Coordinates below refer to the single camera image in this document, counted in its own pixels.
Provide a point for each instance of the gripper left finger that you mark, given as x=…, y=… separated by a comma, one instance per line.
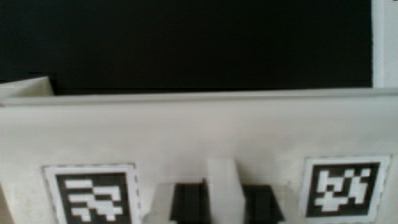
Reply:
x=190, y=204

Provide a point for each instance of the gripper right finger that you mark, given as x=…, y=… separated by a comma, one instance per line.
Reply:
x=261, y=208

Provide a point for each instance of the white U-shaped table frame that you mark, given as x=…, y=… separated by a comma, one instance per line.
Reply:
x=384, y=25

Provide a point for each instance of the white cabinet body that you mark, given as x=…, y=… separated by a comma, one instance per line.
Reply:
x=30, y=93

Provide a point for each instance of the white cabinet door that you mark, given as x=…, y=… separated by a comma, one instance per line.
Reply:
x=166, y=135

